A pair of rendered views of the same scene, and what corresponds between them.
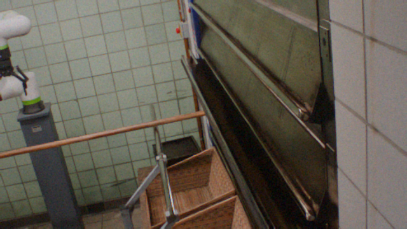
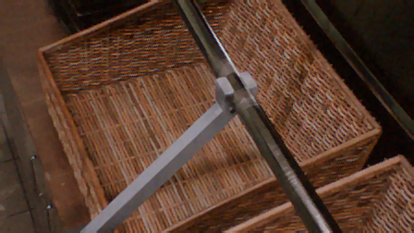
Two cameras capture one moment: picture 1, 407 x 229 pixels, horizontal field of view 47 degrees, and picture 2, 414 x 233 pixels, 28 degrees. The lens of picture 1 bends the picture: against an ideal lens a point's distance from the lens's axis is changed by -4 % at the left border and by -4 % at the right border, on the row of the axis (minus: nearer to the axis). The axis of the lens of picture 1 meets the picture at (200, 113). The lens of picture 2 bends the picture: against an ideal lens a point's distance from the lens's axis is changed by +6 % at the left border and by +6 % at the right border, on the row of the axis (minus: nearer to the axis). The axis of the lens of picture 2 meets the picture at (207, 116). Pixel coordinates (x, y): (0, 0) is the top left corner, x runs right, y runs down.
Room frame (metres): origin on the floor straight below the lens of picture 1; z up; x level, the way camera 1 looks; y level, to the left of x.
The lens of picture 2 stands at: (1.32, 0.47, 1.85)
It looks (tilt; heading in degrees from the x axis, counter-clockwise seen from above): 45 degrees down; 342
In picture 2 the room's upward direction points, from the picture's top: 3 degrees clockwise
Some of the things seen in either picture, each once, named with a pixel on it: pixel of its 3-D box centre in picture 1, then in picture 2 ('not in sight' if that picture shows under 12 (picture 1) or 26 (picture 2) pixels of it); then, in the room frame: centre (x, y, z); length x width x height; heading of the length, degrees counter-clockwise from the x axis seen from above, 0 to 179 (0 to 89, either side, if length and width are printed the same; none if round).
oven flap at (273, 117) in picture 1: (239, 77); not in sight; (1.84, -0.18, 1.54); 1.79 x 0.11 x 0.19; 6
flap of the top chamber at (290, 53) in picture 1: (231, 13); not in sight; (1.84, -0.18, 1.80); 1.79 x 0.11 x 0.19; 6
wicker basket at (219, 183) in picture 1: (187, 194); (192, 114); (2.39, 0.15, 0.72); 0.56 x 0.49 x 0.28; 7
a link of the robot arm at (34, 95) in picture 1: (25, 88); not in sight; (2.89, 1.06, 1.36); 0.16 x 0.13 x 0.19; 115
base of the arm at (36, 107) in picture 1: (34, 103); not in sight; (2.95, 1.06, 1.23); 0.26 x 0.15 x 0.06; 10
